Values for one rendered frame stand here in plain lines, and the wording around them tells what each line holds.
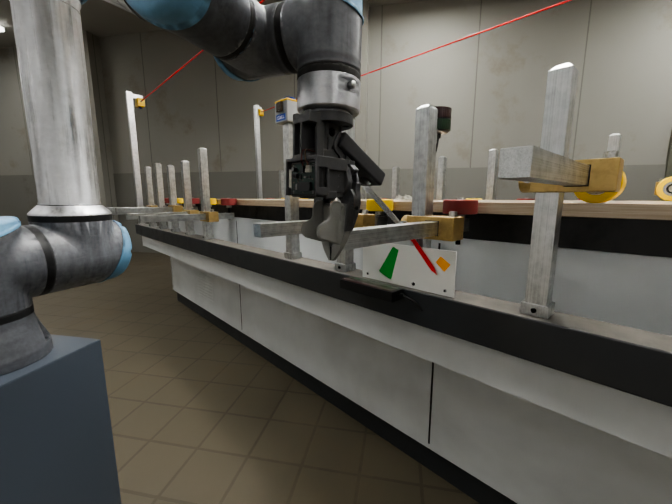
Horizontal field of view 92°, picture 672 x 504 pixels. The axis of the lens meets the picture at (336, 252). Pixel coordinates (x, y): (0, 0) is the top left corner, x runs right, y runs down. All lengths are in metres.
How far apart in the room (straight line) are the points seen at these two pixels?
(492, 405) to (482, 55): 4.47
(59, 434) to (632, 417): 1.03
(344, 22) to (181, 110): 5.40
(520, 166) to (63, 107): 0.84
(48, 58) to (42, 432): 0.72
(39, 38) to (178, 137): 4.92
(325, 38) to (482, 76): 4.52
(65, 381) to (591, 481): 1.16
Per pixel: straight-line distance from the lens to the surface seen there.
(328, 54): 0.48
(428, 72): 4.91
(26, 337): 0.86
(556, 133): 0.67
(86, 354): 0.90
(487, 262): 0.94
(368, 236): 0.54
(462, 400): 1.11
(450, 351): 0.81
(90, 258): 0.89
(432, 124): 0.78
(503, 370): 0.77
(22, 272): 0.84
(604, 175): 0.64
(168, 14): 0.45
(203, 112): 5.63
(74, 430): 0.93
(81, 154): 0.91
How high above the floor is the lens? 0.91
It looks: 10 degrees down
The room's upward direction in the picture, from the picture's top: straight up
